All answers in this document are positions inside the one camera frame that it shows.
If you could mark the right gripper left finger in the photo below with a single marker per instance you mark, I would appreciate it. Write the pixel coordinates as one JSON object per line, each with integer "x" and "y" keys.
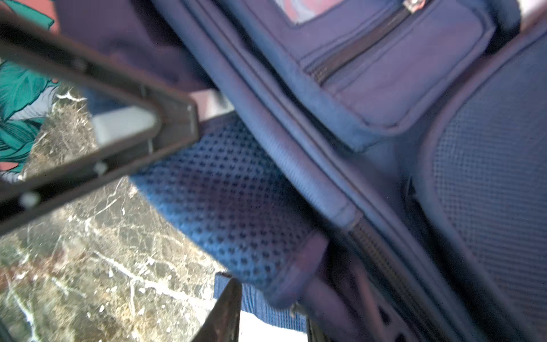
{"x": 222, "y": 323}

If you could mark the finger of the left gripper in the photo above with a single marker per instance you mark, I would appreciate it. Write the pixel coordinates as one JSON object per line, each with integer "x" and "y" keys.
{"x": 147, "y": 120}

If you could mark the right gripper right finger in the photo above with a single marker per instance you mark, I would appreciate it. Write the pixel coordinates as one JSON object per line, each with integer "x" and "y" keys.
{"x": 314, "y": 332}

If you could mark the navy blue student backpack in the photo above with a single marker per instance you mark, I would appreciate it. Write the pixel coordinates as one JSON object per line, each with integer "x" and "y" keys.
{"x": 379, "y": 165}

